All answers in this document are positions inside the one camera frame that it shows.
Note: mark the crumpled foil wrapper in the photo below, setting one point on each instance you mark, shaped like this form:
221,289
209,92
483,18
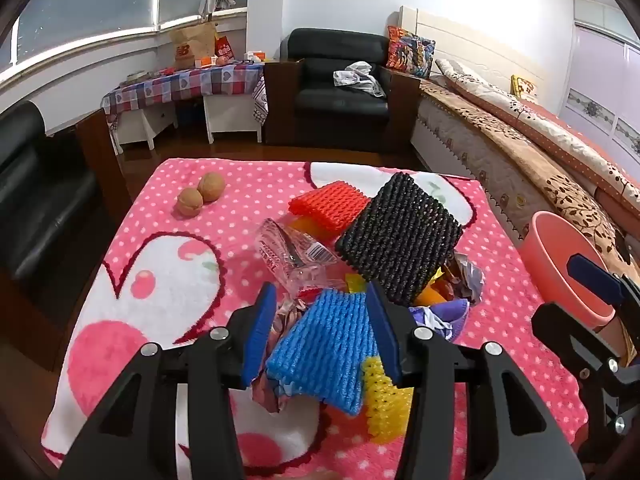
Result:
287,317

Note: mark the yellow foam net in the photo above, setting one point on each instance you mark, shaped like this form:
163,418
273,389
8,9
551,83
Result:
385,410

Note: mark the white table cabinet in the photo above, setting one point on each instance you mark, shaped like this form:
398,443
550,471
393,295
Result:
145,127
232,115

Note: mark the black foam net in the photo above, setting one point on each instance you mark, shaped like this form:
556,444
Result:
400,235

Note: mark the pink polka dot blanket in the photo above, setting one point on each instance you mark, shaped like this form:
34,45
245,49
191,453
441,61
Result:
240,210

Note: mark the white wardrobe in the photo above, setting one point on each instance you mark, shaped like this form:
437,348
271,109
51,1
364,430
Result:
605,80

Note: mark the yellow pillow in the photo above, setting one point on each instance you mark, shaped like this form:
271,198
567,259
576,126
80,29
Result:
525,89

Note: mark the white orange quilt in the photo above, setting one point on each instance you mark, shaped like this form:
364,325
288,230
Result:
550,125

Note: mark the black leather sofa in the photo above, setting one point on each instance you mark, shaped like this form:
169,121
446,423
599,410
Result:
40,185

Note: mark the checkered tablecloth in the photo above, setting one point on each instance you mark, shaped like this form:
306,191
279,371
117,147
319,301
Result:
200,82

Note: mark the white orange box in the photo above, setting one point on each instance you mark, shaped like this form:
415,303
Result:
256,56

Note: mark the pink plastic bucket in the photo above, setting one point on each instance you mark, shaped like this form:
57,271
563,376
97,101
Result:
545,260

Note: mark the clear plastic wrapper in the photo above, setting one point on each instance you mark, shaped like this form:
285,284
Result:
295,255

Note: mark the red foam net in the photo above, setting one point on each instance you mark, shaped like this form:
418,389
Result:
327,202

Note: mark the colourful printed pillow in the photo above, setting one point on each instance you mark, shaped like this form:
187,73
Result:
410,52

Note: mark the brown floral blanket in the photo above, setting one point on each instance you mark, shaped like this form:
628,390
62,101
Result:
500,130

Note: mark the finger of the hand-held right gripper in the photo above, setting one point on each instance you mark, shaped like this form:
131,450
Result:
575,335
592,275

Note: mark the purple wrapper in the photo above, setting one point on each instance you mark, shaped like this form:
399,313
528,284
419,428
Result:
445,320

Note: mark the blue foam net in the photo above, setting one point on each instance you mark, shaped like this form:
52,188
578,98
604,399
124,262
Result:
325,350

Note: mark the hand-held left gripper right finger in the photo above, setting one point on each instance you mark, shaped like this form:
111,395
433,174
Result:
382,330

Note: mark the red bag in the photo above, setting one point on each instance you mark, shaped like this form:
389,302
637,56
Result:
224,47

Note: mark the brown walnut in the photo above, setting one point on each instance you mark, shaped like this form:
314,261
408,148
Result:
211,187
190,203

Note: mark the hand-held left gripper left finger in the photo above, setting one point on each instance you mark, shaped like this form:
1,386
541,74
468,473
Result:
260,330

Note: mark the black leather armchair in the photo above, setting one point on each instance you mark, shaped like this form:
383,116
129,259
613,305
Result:
340,105

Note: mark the white bed headboard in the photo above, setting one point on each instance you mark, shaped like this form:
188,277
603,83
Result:
475,40

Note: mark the white grey cloth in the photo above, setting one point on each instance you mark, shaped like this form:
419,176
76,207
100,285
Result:
357,77

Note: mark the brown paper bag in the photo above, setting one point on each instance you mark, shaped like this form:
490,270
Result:
192,45

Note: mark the small orange box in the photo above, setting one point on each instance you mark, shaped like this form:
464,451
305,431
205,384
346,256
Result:
205,62

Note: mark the white quilted mattress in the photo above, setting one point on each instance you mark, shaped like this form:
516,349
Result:
465,145

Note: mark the curved window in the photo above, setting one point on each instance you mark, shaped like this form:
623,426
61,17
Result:
100,0

